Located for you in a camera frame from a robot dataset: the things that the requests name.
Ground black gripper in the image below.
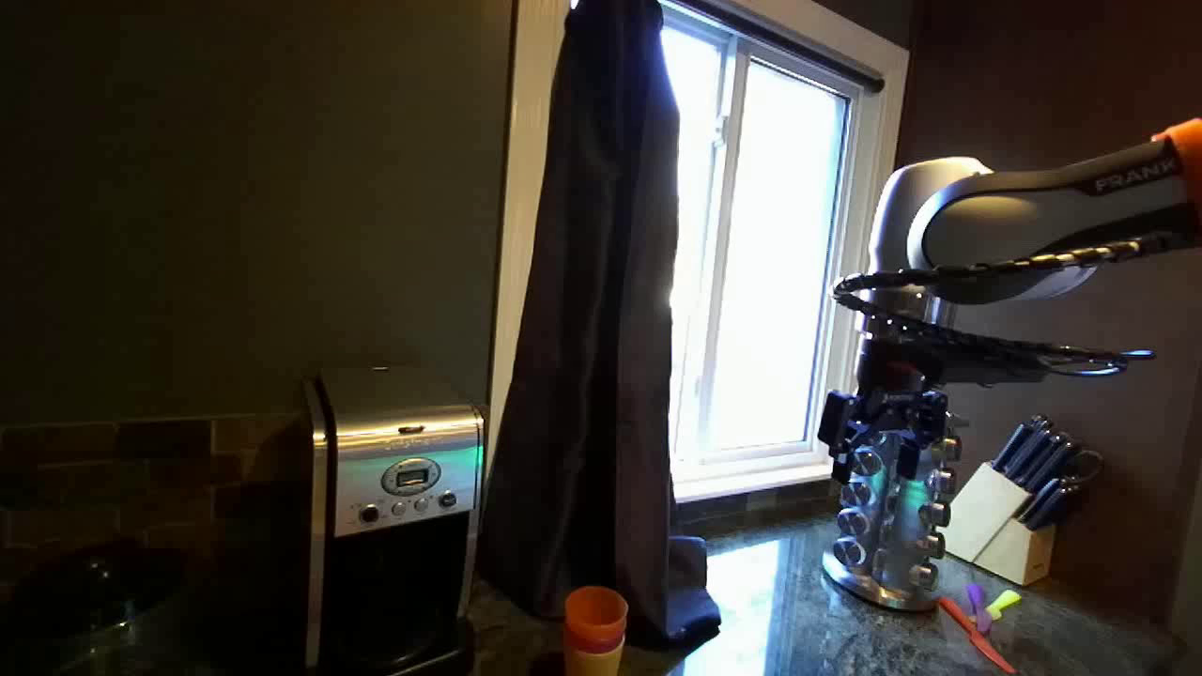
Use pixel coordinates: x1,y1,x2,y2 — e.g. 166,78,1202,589
815,335,958,489

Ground silver drip coffee maker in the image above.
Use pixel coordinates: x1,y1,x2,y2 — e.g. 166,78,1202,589
302,365,493,676

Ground wooden knife block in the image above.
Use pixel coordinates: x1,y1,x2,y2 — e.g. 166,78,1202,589
934,459,1063,589

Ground red plastic knife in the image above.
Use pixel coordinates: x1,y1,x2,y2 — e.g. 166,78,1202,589
934,595,1024,676

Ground dark blue curtain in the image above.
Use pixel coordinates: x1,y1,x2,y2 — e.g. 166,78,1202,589
478,0,726,652

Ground orange stacked plastic cups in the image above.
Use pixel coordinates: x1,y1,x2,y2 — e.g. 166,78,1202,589
560,581,633,676

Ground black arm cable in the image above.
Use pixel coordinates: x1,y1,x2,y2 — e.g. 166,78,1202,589
830,231,1202,382

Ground black knife handle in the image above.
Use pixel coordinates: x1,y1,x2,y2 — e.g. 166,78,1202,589
1022,452,1107,534
988,419,1050,477
1013,434,1083,504

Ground white window frame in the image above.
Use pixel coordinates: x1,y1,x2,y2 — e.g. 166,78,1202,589
488,0,914,508

